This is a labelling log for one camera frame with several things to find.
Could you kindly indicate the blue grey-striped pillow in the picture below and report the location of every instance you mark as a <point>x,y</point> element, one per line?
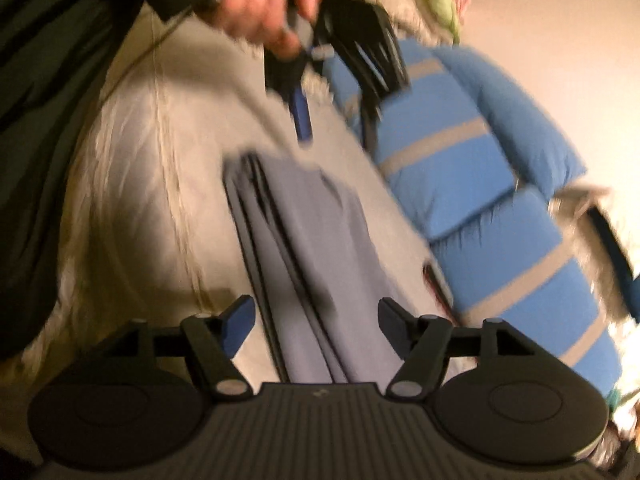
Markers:
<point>460,135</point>
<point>540,300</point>

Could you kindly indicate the person's left hand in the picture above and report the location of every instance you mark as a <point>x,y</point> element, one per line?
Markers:
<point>255,10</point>

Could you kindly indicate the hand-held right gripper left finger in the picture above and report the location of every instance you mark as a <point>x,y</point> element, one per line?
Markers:
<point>240,322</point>

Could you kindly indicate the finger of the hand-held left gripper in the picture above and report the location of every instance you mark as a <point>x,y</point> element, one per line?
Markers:
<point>301,110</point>
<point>369,125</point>

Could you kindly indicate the dark blue pillow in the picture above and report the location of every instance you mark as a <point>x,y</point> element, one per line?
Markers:
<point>617,255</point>

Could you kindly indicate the person's dark clothed body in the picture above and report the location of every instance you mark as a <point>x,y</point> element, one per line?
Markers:
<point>40,135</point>

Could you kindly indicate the fluffy beige blanket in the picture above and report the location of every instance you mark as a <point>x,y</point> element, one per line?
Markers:
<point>590,220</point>

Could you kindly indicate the grey fleece cloth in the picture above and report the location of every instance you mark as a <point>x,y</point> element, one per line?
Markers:
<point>300,240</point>

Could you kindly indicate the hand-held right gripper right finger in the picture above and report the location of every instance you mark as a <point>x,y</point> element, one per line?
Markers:
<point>395,325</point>

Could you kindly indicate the beige quilted bedspread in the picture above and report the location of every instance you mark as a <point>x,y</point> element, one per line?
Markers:
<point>165,185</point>

